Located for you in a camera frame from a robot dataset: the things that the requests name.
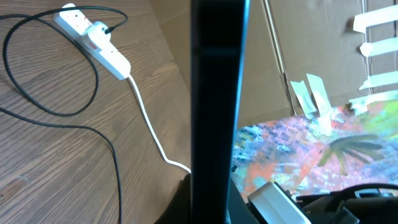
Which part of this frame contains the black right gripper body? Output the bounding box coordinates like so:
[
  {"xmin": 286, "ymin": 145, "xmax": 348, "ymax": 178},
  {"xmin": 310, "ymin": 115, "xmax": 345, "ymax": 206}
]
[{"xmin": 296, "ymin": 183, "xmax": 397, "ymax": 224}]

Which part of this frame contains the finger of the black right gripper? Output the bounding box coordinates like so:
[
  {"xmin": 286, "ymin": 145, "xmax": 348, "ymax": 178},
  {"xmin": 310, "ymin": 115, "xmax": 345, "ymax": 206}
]
[
  {"xmin": 155, "ymin": 174, "xmax": 191, "ymax": 224},
  {"xmin": 228, "ymin": 180, "xmax": 259, "ymax": 224}
]

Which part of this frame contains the blue Galaxy S24 smartphone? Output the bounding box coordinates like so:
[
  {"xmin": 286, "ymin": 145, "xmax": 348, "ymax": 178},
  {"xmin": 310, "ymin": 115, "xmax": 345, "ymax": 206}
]
[{"xmin": 190, "ymin": 0, "xmax": 250, "ymax": 223}]

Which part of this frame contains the white charger plug adapter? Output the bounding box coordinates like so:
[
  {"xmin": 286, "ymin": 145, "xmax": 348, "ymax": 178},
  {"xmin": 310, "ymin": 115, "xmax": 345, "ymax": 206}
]
[{"xmin": 81, "ymin": 21, "xmax": 111, "ymax": 52}]

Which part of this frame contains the white power strip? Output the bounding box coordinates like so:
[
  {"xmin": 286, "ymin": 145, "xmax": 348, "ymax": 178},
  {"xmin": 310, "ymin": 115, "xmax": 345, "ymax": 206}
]
[{"xmin": 53, "ymin": 9, "xmax": 131, "ymax": 80}]

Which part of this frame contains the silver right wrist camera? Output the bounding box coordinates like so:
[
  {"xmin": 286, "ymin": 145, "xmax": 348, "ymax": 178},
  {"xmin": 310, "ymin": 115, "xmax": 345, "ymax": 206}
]
[{"xmin": 248, "ymin": 182, "xmax": 311, "ymax": 224}]

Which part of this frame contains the white power strip cord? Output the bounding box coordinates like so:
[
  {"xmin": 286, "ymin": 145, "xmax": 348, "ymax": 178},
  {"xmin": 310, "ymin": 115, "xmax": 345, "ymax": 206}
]
[{"xmin": 126, "ymin": 74, "xmax": 192, "ymax": 174}]

